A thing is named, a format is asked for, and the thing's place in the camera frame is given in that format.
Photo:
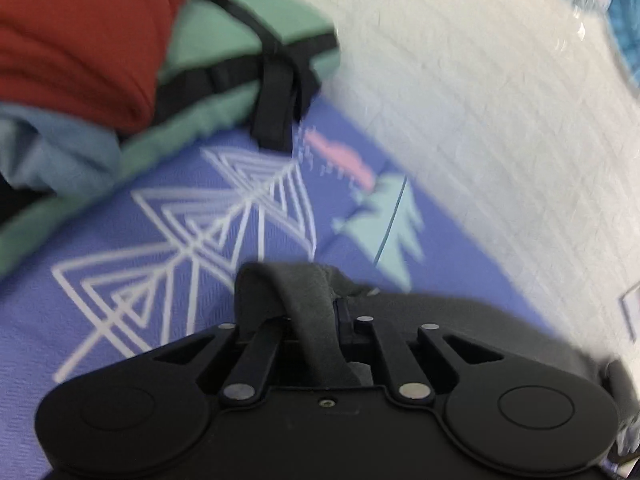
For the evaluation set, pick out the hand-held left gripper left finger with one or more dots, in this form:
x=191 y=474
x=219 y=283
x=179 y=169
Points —
x=267 y=340

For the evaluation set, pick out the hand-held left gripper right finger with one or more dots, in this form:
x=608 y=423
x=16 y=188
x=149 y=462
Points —
x=345 y=321

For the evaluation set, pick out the dark grey pants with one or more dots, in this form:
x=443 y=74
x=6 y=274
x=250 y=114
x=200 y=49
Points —
x=310 y=300

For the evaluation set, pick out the blue printed blanket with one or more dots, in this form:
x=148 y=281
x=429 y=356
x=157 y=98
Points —
x=125 y=270

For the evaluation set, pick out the light blue folded cloth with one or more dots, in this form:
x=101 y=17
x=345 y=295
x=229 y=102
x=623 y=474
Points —
x=60 y=155

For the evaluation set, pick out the red folded cloth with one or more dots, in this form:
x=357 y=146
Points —
x=85 y=35

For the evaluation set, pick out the blue patterned cloth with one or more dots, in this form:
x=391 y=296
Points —
x=626 y=20

